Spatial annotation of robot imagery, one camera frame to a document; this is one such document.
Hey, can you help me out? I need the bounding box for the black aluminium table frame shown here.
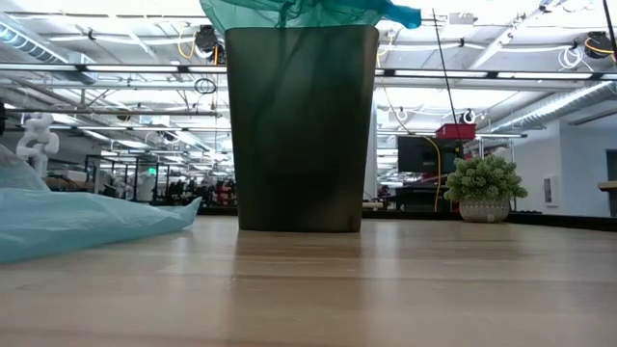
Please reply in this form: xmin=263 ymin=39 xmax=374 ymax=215
xmin=197 ymin=205 xmax=599 ymax=231

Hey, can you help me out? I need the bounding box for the yellow hanging cord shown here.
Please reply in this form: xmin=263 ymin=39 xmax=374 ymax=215
xmin=423 ymin=136 xmax=443 ymax=213

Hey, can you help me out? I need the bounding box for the dark plastic trash bin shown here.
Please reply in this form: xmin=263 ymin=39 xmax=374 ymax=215
xmin=224 ymin=24 xmax=381 ymax=234

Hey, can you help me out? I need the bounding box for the black monitor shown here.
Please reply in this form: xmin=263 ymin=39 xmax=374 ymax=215
xmin=397 ymin=135 xmax=465 ymax=174

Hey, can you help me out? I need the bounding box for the red box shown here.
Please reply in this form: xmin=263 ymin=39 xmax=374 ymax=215
xmin=435 ymin=122 xmax=477 ymax=141

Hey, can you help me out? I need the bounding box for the silver air duct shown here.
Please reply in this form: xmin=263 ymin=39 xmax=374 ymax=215
xmin=486 ymin=80 xmax=617 ymax=134
xmin=0 ymin=21 xmax=100 ymax=87

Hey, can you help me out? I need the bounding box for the potted green plant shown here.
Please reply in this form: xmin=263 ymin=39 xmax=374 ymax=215
xmin=443 ymin=153 xmax=529 ymax=224

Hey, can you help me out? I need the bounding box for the black ceiling cable reel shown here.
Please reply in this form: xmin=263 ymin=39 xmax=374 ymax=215
xmin=583 ymin=31 xmax=615 ymax=60
xmin=194 ymin=23 xmax=228 ymax=53

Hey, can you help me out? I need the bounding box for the light blue flat trash bag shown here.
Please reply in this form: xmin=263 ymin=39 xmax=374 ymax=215
xmin=0 ymin=139 xmax=202 ymax=265

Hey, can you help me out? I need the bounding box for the wooden side table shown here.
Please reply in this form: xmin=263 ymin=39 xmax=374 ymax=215
xmin=597 ymin=180 xmax=617 ymax=218

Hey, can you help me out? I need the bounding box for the white wall dispenser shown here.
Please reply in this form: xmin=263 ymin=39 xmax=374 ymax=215
xmin=543 ymin=173 xmax=560 ymax=207

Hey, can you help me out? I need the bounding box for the teal trash bag liner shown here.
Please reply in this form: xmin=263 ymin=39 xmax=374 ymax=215
xmin=199 ymin=0 xmax=423 ymax=36

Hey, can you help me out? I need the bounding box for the black hanging cable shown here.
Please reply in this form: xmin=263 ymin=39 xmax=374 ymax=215
xmin=431 ymin=8 xmax=458 ymax=141

